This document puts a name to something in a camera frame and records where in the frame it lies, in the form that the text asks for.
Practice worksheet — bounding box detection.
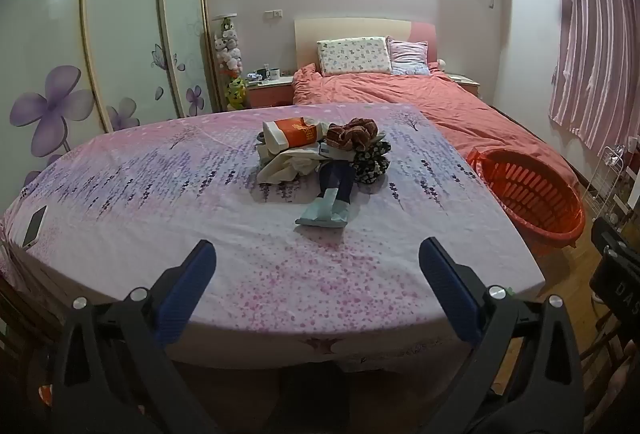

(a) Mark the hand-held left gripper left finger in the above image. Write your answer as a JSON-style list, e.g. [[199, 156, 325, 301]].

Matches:
[[50, 239, 221, 434]]

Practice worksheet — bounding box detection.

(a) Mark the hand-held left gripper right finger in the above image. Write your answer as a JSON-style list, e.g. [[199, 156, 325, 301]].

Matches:
[[417, 237, 586, 434]]

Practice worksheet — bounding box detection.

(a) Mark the orange plastic basket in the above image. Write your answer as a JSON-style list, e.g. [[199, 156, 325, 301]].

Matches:
[[467, 147, 586, 251]]

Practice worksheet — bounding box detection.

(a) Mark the red plastic bag liner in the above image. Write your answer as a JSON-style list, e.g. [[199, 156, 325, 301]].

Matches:
[[467, 147, 493, 175]]

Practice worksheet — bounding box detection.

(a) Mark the white and yellow snack wrapper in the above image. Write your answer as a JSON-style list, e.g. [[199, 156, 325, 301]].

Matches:
[[264, 117, 323, 150]]

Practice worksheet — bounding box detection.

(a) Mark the white storage cart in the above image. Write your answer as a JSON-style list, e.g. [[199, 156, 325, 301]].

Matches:
[[612, 164, 640, 225]]

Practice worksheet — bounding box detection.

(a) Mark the grey-green sock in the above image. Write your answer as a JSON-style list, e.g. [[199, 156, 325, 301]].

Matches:
[[294, 188, 354, 229]]

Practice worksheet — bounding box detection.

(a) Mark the black floral cloth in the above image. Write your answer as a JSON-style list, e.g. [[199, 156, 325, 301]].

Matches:
[[350, 139, 392, 185]]

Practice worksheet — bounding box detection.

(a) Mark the dark blue cloth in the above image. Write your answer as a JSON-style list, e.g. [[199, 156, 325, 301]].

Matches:
[[317, 160, 357, 205]]

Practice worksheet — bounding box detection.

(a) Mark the cream cloth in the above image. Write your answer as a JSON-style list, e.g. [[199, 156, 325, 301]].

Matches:
[[257, 145, 326, 187]]

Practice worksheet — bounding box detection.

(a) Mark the white smartphone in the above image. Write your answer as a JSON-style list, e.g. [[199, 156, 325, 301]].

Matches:
[[21, 205, 48, 249]]

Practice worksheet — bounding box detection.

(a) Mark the brown fuzzy cloth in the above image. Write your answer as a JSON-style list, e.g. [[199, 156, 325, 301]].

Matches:
[[326, 118, 381, 150]]

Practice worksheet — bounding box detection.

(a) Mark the coral duvet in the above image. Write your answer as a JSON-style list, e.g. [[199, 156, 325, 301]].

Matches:
[[291, 62, 581, 195]]

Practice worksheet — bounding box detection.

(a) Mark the green plush toy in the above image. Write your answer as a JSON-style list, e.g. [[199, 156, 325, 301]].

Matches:
[[225, 77, 249, 111]]

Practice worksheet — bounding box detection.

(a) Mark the pink nightstand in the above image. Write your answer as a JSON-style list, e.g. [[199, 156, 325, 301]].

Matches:
[[446, 73, 482, 98]]

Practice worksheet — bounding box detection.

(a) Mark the orange nightstand with cups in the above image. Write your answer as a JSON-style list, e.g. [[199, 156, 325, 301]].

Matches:
[[246, 75, 296, 109]]

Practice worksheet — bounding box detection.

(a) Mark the pink striped curtain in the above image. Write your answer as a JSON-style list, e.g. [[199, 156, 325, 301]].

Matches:
[[547, 0, 640, 160]]

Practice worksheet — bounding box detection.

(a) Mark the striped purple pillow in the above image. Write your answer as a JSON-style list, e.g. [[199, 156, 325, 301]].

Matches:
[[386, 38, 431, 76]]

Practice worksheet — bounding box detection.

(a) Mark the floral print pillow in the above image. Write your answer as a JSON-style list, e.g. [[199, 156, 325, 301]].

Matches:
[[316, 36, 393, 78]]

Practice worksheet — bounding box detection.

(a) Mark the cream and pink headboard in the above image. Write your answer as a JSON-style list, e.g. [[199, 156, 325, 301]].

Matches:
[[294, 17, 437, 70]]

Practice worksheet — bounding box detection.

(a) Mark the flower print sliding wardrobe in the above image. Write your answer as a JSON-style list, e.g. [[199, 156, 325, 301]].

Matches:
[[0, 0, 221, 195]]

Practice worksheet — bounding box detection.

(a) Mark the white wire rack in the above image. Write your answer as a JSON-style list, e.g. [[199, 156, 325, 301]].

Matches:
[[580, 145, 628, 235]]

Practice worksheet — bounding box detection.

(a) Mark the hanging plush toy string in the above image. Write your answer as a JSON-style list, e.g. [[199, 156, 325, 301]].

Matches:
[[212, 16, 246, 78]]

